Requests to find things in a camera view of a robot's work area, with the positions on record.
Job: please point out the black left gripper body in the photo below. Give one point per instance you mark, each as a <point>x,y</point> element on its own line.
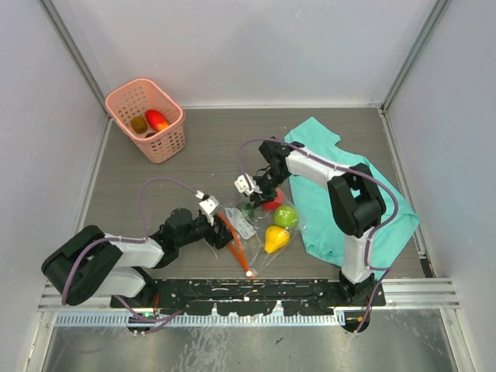
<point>214,238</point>

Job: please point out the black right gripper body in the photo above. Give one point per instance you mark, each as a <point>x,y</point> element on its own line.
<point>267,184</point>

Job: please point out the dark green fake avocado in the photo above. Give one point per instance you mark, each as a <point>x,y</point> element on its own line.
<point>246,209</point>

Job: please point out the green fake apple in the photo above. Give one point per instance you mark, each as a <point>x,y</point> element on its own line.
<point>286,216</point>

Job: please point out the clear zip top bag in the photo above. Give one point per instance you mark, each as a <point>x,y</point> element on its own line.
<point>248,244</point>

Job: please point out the yellow fake pear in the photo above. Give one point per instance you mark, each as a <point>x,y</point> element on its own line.
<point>276,238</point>

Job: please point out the red yellow fake mango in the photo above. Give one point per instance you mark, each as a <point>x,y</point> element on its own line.
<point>156,120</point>

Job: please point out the brown fake kiwi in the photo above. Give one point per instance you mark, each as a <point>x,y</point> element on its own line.
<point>139,125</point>

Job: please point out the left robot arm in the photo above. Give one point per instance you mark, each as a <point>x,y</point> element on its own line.
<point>94,263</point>

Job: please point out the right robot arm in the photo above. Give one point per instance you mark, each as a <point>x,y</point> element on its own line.
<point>355,200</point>

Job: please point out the red yellow fake apple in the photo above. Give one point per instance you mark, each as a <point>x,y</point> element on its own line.
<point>278,201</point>

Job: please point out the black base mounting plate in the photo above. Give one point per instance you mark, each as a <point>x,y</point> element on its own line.
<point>247,297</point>

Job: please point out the pink plastic basket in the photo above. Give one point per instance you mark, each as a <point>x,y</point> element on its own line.
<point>134,99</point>

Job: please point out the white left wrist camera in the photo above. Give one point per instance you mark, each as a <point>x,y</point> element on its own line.
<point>209,205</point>

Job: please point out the white slotted cable duct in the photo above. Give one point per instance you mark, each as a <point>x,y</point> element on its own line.
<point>116,319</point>

